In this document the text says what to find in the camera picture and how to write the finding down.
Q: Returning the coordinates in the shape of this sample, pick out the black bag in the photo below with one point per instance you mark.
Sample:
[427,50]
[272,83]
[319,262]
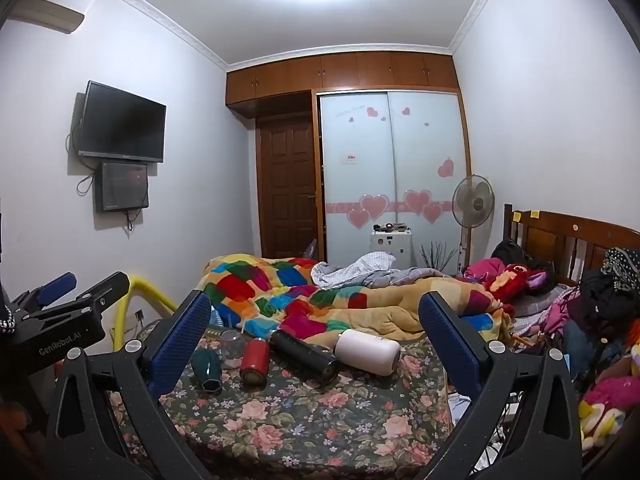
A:
[510,252]

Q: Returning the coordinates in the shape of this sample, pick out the black cylindrical bottle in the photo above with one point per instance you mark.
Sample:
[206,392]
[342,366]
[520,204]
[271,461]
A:
[305,352]

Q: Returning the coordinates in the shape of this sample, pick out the brown wooden door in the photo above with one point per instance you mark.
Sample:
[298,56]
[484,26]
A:
[287,185]

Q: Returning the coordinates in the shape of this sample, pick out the white cylindrical bottle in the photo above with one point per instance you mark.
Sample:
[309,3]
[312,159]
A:
[367,351]

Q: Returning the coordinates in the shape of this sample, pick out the pink clothing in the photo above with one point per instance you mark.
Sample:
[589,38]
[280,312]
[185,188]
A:
[482,267]

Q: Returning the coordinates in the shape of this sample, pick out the white air conditioner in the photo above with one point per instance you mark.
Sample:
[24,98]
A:
[50,15]

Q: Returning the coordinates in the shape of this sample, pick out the yellow foam tube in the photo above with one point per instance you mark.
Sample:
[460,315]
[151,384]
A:
[150,285]

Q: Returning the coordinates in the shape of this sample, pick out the small black wall monitor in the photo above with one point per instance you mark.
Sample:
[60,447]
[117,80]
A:
[122,186]

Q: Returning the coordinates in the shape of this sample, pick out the dark green bottle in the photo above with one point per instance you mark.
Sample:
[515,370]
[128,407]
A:
[206,367]

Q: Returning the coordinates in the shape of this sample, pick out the floral bed sheet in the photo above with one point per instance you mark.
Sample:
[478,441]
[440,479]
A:
[300,420]

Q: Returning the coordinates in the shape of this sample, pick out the pink plush toy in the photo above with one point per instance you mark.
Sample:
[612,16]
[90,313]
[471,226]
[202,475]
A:
[615,392]

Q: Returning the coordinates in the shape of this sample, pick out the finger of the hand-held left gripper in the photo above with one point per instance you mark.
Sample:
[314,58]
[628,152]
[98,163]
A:
[56,286]
[107,286]

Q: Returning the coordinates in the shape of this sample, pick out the standing electric fan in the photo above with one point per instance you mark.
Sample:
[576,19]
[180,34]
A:
[473,202]

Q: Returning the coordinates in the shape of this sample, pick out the yellow plush toy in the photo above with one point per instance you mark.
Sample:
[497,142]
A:
[597,422]

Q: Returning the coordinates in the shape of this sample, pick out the dried twig bundle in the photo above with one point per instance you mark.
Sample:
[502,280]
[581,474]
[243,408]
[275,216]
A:
[437,260]

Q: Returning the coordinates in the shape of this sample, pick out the black wall television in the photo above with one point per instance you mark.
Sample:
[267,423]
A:
[122,120]

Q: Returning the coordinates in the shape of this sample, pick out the grey striped cloth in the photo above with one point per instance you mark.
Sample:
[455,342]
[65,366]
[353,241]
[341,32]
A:
[350,270]

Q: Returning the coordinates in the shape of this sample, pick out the wooden wardrobe with heart stickers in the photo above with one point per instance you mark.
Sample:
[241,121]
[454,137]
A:
[425,150]

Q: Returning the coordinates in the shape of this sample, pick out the colourful patchwork quilt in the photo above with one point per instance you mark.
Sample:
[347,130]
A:
[300,305]

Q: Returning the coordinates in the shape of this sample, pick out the white small cabinet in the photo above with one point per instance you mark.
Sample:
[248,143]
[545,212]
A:
[392,249]

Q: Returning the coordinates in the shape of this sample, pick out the clear glass cup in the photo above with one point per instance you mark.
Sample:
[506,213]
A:
[232,349]

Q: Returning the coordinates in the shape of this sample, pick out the wooden bed headboard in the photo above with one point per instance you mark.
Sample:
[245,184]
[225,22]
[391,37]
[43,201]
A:
[550,232]

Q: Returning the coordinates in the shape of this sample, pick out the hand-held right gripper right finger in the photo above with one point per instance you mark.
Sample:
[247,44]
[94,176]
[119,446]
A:
[450,347]

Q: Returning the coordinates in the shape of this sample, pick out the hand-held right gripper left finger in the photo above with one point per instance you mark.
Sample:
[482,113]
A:
[182,342]

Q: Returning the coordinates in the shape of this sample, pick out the black clothes pile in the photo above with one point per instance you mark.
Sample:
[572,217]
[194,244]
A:
[607,295]

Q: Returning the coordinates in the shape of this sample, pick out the red cylindrical bottle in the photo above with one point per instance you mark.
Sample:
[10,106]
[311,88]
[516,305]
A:
[254,360]

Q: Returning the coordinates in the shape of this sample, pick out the red plush toy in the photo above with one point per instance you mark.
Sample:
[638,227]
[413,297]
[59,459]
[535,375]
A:
[512,277]

